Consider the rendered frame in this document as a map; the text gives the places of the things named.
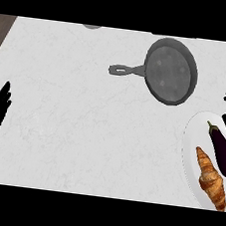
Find white plate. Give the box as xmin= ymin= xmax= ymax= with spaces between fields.
xmin=175 ymin=109 xmax=226 ymax=213

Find purple eggplant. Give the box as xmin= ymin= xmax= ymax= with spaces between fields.
xmin=200 ymin=120 xmax=226 ymax=178

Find grey round object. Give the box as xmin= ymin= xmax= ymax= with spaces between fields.
xmin=83 ymin=23 xmax=104 ymax=31

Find brown croissant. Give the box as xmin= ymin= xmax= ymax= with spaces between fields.
xmin=188 ymin=145 xmax=226 ymax=212

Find grey cast iron pan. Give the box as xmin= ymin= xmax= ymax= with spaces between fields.
xmin=105 ymin=30 xmax=203 ymax=110

